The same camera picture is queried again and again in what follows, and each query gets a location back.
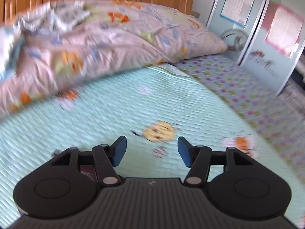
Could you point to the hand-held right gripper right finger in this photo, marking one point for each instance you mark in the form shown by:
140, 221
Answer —
184, 151

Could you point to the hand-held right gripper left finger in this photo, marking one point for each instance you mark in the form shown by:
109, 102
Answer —
120, 151

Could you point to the green bee-print bedspread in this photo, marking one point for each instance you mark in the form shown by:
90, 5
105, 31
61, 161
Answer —
95, 124

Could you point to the pink floral quilt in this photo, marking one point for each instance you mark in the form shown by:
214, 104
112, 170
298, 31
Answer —
107, 43

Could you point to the sliding-door wardrobe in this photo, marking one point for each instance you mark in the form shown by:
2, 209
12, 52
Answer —
262, 71

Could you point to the grey hula hoops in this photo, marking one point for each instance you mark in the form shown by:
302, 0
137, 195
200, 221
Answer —
234, 38

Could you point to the white blue patterned cloth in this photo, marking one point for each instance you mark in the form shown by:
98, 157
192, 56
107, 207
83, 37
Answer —
66, 16

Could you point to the pink-framed poster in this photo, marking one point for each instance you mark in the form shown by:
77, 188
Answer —
283, 29

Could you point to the blue-framed white poster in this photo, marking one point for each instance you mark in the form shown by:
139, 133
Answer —
238, 3

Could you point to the wall socket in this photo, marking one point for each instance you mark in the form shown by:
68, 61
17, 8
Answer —
195, 14

